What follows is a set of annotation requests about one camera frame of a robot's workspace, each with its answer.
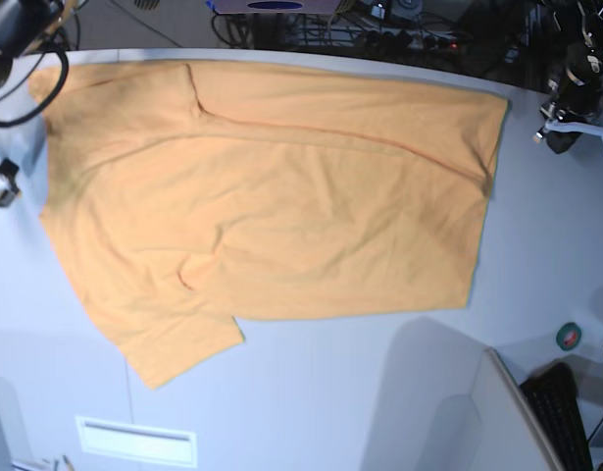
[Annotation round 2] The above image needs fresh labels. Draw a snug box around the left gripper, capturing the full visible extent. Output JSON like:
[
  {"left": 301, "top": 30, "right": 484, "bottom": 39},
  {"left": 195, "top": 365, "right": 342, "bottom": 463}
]
[{"left": 534, "top": 73, "right": 603, "bottom": 154}]

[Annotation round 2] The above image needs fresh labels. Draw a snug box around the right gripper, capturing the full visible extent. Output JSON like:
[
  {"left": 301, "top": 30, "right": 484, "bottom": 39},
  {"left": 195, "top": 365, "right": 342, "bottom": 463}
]
[{"left": 0, "top": 158, "right": 21, "bottom": 208}]

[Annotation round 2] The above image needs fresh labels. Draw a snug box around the orange t-shirt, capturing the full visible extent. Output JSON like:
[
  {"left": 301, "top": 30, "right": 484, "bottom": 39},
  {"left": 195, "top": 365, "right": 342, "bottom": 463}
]
[{"left": 40, "top": 61, "right": 508, "bottom": 389}]

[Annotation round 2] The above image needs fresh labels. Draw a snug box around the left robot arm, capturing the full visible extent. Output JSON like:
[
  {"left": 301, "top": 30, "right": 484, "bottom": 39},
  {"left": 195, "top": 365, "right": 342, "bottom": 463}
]
[{"left": 535, "top": 1, "right": 603, "bottom": 154}]

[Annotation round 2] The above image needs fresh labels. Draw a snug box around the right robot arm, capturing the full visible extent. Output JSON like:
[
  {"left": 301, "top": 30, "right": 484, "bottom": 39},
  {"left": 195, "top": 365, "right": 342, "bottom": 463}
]
[{"left": 0, "top": 1, "right": 75, "bottom": 208}]

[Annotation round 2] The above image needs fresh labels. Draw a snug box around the green tape roll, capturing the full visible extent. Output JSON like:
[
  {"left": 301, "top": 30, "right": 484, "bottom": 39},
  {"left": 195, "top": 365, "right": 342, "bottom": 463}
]
[{"left": 556, "top": 322, "right": 582, "bottom": 351}]

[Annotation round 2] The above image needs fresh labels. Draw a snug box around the black power strip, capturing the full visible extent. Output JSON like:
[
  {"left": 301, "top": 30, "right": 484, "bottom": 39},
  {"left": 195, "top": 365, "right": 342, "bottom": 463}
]
[{"left": 362, "top": 29, "right": 472, "bottom": 52}]

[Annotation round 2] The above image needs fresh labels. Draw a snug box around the black keyboard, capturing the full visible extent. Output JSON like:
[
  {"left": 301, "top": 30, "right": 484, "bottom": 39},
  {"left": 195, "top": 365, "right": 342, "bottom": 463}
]
[{"left": 520, "top": 362, "right": 593, "bottom": 471}]

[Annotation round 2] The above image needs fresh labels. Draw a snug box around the white partition board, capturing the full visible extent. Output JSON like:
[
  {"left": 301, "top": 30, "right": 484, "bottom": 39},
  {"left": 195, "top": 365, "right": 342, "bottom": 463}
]
[{"left": 469, "top": 348, "right": 563, "bottom": 471}]

